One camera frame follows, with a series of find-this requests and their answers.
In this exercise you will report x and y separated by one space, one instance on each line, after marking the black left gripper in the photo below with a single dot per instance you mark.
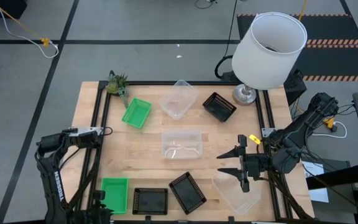
100 213

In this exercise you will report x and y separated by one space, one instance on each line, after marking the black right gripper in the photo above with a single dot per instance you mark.
256 166

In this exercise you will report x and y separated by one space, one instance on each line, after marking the clear plastic basket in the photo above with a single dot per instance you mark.
236 194
182 144
179 99

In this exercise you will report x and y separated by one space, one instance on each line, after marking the black plastic basket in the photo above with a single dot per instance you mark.
187 193
150 201
219 106

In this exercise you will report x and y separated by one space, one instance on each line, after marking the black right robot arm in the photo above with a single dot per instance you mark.
309 119

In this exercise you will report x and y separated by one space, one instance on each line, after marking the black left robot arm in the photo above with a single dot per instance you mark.
56 186

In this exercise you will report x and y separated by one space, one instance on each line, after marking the green plastic basket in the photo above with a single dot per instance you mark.
137 112
114 195

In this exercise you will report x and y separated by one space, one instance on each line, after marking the yellow tag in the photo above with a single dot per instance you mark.
255 139

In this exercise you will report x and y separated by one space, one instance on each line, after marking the black power box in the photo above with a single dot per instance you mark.
228 76

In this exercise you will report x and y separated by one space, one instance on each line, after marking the white paper sheet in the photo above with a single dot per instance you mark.
317 193

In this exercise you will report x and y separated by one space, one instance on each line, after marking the black device box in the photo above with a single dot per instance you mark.
295 87

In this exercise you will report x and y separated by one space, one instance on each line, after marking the yellow plug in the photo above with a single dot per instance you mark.
329 123

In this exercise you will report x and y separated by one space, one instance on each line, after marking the white shade table lamp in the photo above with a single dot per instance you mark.
269 53

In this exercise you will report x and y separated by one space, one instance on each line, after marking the small potted succulent plant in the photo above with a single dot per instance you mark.
117 84

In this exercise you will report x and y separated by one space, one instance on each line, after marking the black mat with hazard stripes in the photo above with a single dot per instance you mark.
331 62

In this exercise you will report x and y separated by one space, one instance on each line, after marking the black floor box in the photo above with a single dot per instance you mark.
2 7

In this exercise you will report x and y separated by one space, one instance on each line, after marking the black aluminium table frame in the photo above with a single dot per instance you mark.
182 82

